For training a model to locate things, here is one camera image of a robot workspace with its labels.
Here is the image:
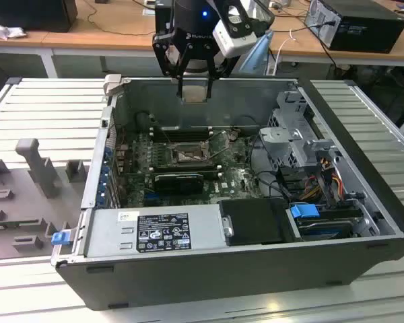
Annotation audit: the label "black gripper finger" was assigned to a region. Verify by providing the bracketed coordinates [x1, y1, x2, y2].
[151, 32, 189, 99]
[204, 52, 240, 101]

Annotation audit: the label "silver CPU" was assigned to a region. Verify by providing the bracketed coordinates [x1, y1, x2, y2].
[182, 85, 208, 104]

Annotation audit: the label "metal socket cover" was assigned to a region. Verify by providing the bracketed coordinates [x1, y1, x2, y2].
[205, 130, 230, 159]

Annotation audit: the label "metal locking lever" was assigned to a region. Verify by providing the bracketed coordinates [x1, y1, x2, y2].
[160, 127, 176, 149]
[209, 143, 231, 160]

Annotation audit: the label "black RAM slot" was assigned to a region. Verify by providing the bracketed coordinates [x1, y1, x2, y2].
[153, 124, 213, 142]
[150, 160, 223, 179]

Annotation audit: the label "CPU socket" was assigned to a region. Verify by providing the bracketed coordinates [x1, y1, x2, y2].
[170, 143, 213, 166]

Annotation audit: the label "small black box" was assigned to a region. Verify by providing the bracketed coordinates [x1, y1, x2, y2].
[154, 5, 174, 35]

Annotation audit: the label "grey case latch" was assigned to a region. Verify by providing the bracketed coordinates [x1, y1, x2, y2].
[102, 74, 123, 98]

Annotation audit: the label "pale blue teach pendant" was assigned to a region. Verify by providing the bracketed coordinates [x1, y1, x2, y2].
[238, 30, 273, 75]

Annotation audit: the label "wooden desk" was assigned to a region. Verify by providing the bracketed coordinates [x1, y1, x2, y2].
[267, 0, 404, 68]
[0, 0, 176, 80]

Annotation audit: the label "silver drive cage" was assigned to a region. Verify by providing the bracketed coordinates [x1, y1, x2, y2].
[259, 89, 341, 169]

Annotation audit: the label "green motherboard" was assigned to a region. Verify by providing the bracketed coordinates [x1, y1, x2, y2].
[116, 129, 277, 208]

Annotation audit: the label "black graphics card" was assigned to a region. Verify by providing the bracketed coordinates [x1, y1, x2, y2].
[154, 173, 205, 195]

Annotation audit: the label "black computer tower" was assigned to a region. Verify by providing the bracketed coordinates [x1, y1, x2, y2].
[0, 0, 78, 34]

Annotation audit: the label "black plastic shroud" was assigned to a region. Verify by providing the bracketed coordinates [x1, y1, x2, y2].
[218, 197, 292, 246]

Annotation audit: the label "crumpled white paper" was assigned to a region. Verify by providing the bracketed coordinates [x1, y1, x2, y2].
[0, 18, 28, 41]

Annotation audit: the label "hard disk in blue carrier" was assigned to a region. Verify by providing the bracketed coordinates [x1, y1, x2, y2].
[288, 203, 355, 242]

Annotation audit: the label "black desktop computer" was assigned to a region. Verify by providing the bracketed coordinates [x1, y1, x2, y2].
[304, 0, 404, 54]

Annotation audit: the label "silver power supply unit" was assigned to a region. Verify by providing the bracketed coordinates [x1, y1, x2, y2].
[83, 204, 228, 258]

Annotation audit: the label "black open PC case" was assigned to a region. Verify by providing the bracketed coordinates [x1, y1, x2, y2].
[50, 74, 404, 312]

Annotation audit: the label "grey parts rack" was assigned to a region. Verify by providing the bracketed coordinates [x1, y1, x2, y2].
[0, 137, 92, 262]

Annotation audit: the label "blue power supply latch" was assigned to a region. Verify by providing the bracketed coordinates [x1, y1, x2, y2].
[50, 231, 70, 246]

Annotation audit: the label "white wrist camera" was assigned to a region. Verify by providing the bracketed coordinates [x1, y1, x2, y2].
[212, 19, 258, 58]

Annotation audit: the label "white cable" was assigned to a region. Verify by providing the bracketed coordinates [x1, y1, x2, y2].
[265, 28, 299, 75]

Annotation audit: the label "yellow and red wires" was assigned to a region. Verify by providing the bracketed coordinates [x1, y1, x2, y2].
[301, 157, 344, 203]

